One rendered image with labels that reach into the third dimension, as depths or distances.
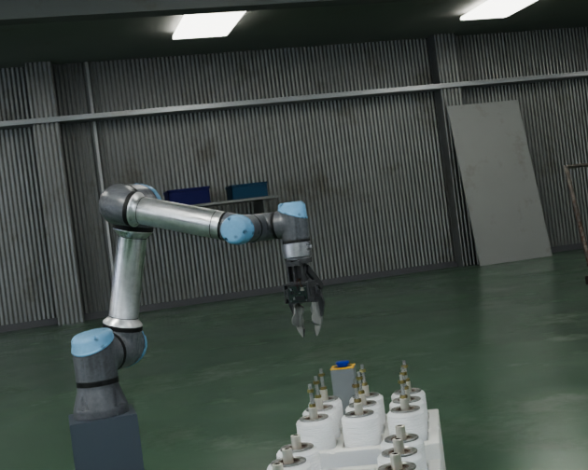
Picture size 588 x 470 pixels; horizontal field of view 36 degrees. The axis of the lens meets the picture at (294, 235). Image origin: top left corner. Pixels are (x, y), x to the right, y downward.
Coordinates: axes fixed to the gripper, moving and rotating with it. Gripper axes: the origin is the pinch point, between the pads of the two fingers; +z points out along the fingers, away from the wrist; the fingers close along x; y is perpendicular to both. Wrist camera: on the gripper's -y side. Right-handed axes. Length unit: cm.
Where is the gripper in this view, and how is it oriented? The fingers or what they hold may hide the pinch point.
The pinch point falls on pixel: (310, 331)
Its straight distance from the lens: 248.0
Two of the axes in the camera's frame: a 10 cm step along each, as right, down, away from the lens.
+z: 1.2, 9.9, 0.0
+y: -3.4, 0.5, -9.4
